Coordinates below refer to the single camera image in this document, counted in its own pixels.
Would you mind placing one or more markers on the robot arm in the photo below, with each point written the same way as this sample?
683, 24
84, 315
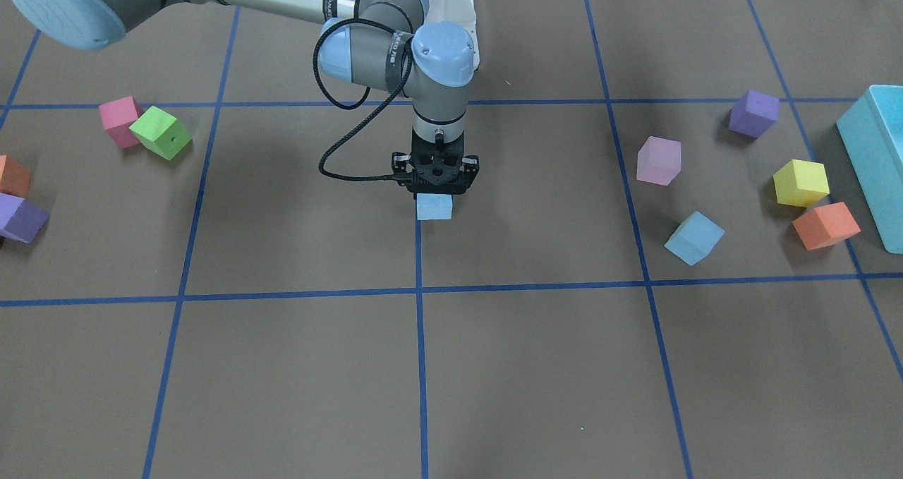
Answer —
423, 50

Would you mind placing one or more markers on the green foam block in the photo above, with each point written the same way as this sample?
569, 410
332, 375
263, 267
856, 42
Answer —
161, 133

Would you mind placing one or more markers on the orange foam block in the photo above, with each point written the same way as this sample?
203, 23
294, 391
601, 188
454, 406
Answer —
15, 177
826, 225

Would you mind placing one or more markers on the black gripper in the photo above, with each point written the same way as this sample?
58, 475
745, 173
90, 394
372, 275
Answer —
402, 166

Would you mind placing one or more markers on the red foam block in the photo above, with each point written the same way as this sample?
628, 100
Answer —
117, 117

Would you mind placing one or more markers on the blue plastic bin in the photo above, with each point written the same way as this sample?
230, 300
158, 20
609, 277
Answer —
871, 130

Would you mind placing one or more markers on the yellow foam block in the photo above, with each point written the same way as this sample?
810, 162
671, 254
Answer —
801, 183

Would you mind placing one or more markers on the light pink foam block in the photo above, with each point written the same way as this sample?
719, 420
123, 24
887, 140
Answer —
659, 161

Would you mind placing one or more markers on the light blue foam block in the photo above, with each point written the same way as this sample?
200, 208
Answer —
434, 207
694, 238

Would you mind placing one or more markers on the purple foam block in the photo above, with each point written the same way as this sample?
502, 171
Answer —
754, 114
21, 220

